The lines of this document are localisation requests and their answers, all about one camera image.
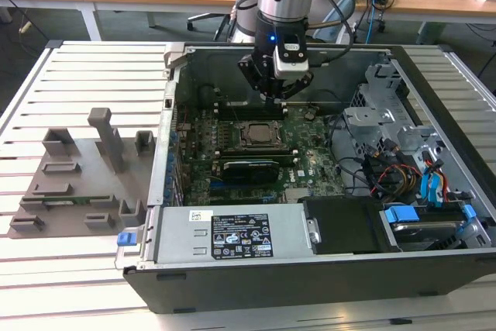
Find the grey power supply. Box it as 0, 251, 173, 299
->
141, 205, 322, 270

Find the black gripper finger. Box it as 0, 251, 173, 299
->
236, 54, 274, 105
274, 71, 314, 106

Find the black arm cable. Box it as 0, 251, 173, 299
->
305, 0, 360, 69

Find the red yellow black wire bundle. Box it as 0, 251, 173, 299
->
363, 144, 423, 198

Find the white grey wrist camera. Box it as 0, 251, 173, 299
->
273, 32, 311, 78

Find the silver chipset heatsink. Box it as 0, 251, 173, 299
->
284, 187, 309, 204

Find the blue flat data wire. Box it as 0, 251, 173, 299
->
420, 170, 446, 208

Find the green motherboard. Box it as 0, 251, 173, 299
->
172, 104, 348, 206

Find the black expansion slot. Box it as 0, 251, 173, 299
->
208, 187, 286, 202

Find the blue hanging cable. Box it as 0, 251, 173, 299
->
363, 0, 379, 44

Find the green RAM stick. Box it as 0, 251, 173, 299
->
42, 195, 112, 206

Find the black graphics card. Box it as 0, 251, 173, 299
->
220, 158, 280, 184

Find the hard disk in blue carrier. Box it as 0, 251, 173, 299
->
379, 205, 477, 253

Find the silver CPU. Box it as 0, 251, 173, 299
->
247, 123, 274, 144

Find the blue case latch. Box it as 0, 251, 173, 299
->
115, 232, 139, 249

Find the silver metal disk bay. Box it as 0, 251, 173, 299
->
343, 59, 446, 161

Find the metal socket cover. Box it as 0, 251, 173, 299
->
239, 119, 283, 150

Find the black office chair base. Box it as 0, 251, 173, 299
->
187, 12, 233, 42

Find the grey parts rack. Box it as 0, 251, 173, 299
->
6, 107, 158, 240

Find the black RAM slot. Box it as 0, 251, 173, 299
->
215, 109, 286, 122
216, 152, 300, 165
212, 100, 288, 112
215, 146, 298, 157

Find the CPU socket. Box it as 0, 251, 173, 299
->
238, 119, 284, 150

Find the white power strip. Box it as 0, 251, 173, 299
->
337, 20, 358, 45

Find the black open PC case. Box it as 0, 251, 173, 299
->
115, 42, 496, 315

